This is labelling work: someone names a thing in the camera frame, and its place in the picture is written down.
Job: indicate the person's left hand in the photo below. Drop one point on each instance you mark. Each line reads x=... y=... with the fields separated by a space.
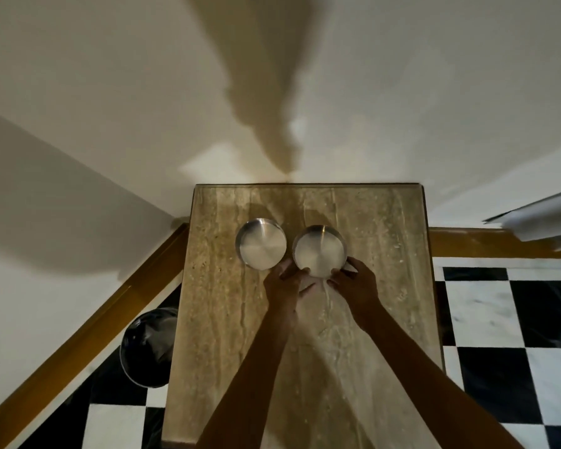
x=283 y=290

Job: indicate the person's right hand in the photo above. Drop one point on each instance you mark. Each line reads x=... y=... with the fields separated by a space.
x=357 y=292

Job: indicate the person's right thumb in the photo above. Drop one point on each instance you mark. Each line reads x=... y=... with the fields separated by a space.
x=335 y=286

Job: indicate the person's left thumb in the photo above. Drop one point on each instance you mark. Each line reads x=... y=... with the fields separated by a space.
x=307 y=289

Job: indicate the steel bowl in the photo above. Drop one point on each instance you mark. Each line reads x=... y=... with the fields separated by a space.
x=261 y=244
x=319 y=251

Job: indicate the person's right forearm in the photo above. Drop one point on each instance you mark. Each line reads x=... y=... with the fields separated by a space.
x=425 y=383

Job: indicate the person's left forearm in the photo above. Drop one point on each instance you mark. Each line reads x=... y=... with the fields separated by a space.
x=250 y=383

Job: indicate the black round helmet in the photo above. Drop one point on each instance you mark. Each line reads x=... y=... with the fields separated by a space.
x=147 y=348

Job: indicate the white paper sheets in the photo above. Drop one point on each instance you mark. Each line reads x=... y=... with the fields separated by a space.
x=540 y=219

